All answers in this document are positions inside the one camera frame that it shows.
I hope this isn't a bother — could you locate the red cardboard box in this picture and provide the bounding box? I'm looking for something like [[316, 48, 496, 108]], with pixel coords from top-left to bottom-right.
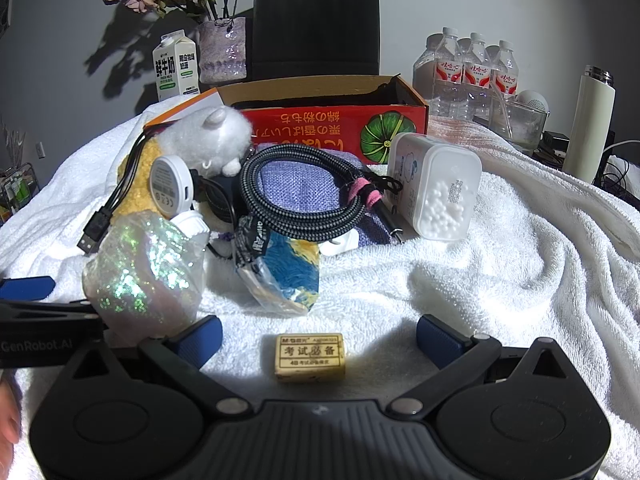
[[214, 73, 431, 167]]

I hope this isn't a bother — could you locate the iridescent glitter bag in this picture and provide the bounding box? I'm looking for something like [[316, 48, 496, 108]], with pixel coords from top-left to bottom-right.
[[82, 211, 207, 347]]

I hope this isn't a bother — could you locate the purple textured vase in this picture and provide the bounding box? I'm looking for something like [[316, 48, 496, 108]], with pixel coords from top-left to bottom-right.
[[198, 16, 249, 85]]

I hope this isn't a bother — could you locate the white towel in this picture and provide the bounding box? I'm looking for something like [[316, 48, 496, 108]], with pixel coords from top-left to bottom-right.
[[0, 102, 640, 480]]

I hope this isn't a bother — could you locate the purple woven cloth pouch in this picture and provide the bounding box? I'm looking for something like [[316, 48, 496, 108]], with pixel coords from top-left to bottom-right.
[[257, 156, 398, 250]]

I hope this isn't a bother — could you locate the white and yellow plush toy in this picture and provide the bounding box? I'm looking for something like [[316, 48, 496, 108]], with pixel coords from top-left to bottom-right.
[[116, 106, 254, 223]]

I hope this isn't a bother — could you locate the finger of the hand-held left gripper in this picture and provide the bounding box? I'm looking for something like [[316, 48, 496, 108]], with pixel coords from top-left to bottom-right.
[[0, 276, 56, 304], [0, 301, 102, 323]]

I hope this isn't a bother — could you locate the white ribbed cap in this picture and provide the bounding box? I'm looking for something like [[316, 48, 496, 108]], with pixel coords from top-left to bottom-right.
[[171, 209, 211, 237]]

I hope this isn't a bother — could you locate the white round device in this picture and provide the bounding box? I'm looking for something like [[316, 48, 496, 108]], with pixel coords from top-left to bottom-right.
[[149, 155, 194, 219]]

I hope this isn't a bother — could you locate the white charger plug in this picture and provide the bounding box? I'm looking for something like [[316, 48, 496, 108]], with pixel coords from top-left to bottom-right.
[[319, 231, 362, 257]]

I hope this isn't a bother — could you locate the yellowish rectangular eraser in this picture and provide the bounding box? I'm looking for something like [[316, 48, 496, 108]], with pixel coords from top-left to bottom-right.
[[274, 332, 347, 384]]

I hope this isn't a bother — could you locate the pack of water bottles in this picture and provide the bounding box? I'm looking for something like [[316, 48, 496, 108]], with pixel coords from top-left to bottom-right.
[[412, 27, 519, 122]]

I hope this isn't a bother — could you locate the metal wire rack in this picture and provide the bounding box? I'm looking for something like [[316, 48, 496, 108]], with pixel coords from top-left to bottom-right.
[[0, 159, 42, 227]]

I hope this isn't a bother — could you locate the white container with beads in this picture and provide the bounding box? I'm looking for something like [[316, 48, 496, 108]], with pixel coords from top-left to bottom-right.
[[386, 132, 484, 242]]

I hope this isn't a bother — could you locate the black multi-head usb cable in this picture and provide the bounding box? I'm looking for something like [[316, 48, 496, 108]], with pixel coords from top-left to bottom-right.
[[76, 124, 168, 254]]

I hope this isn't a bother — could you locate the white round speaker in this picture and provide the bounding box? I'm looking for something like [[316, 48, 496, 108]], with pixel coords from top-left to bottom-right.
[[515, 89, 551, 117]]

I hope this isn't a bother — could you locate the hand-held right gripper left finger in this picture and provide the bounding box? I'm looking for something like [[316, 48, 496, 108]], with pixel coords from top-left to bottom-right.
[[60, 316, 248, 413]]

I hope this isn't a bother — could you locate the black round cable reel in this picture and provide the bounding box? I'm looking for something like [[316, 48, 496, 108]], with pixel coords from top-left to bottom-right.
[[194, 174, 247, 224]]

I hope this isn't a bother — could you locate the cream thermos bottle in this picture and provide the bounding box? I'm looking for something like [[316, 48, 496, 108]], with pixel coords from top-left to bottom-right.
[[562, 64, 615, 184]]

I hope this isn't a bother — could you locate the black paper bag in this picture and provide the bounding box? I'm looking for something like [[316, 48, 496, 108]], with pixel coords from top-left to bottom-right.
[[251, 0, 382, 82]]

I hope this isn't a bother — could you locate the blue yellow pouch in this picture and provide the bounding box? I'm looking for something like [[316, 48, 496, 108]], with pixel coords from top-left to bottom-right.
[[234, 214, 322, 317]]

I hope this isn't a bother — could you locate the person's left hand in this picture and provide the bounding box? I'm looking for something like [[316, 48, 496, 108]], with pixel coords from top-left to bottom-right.
[[0, 377, 22, 460]]

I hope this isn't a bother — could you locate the white green milk carton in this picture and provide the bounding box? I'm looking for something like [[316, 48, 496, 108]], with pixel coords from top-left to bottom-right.
[[152, 29, 201, 104]]

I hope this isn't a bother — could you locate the black cable bundle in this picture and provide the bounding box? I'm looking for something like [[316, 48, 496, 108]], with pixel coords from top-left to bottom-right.
[[594, 141, 640, 203]]

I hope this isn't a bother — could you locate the orange edged white box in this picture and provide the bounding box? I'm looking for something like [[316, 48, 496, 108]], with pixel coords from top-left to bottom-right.
[[144, 87, 224, 129]]

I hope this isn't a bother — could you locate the braided black cable coil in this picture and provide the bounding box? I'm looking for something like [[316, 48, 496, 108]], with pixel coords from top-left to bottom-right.
[[239, 144, 407, 247]]

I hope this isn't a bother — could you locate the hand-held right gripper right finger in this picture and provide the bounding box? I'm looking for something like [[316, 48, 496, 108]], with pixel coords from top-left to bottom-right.
[[390, 314, 581, 416]]

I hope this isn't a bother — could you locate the small black box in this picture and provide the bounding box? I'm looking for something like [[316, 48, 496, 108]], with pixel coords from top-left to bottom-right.
[[542, 130, 571, 157]]

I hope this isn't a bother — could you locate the clear glass cup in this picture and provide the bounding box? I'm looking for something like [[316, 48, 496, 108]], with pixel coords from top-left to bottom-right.
[[491, 97, 547, 155]]

